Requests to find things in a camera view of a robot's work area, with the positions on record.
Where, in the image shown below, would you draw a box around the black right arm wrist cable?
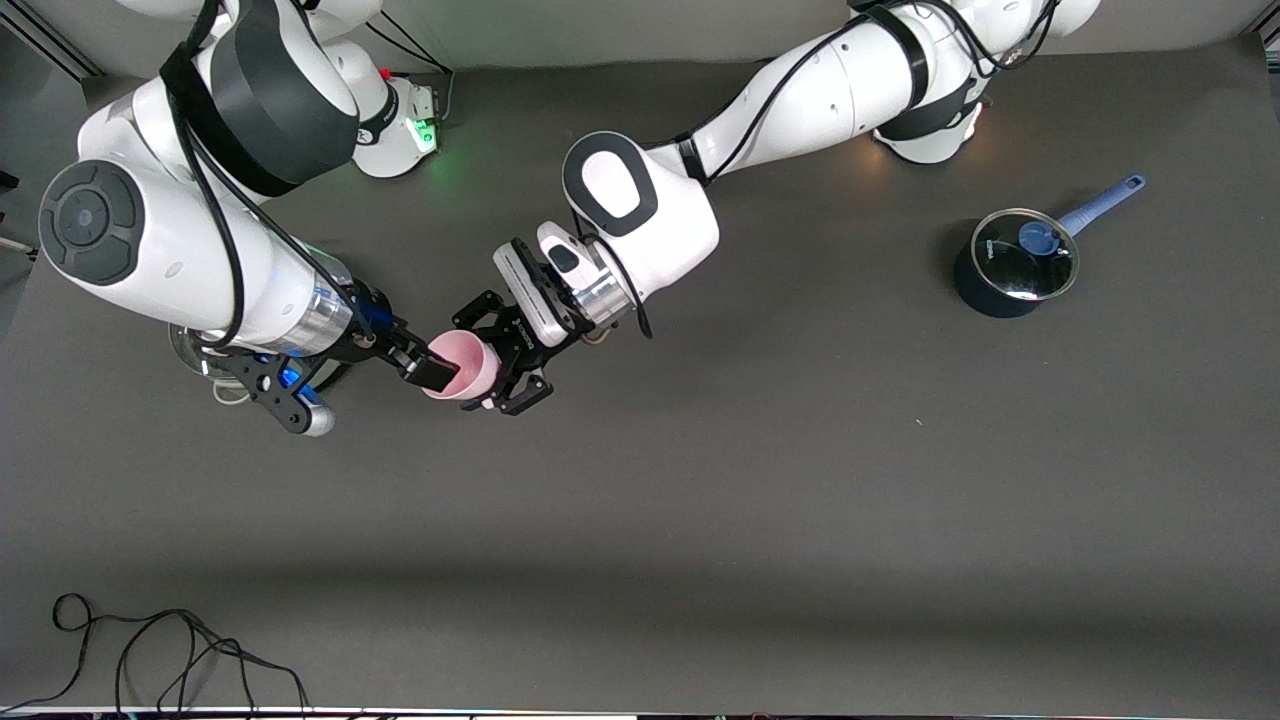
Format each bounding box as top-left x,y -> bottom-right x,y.
160,0 -> 373,347

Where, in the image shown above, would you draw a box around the glass lid with grey knob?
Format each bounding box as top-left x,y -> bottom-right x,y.
168,322 -> 219,379

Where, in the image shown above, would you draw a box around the black left arm wrist cable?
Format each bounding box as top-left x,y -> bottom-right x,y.
570,0 -> 1067,341

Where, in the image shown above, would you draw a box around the black right arm base cables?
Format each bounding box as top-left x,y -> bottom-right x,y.
365,15 -> 457,126

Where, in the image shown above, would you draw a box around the glass lid with blue knob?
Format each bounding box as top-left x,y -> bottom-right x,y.
970,208 -> 1081,302

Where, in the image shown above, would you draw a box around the pink plastic cup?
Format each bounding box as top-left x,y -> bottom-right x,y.
421,332 -> 500,404

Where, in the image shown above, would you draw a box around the thin black loose cable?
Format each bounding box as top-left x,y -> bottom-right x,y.
0,593 -> 311,714

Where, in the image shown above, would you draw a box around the black arm wrist cable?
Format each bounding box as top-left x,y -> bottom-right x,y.
160,0 -> 373,347
570,0 -> 1067,341

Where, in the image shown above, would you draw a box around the dark blue saucepan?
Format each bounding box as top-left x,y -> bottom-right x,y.
952,173 -> 1148,319

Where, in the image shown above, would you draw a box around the dark metal frame rail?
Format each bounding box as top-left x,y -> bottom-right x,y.
0,15 -> 103,83

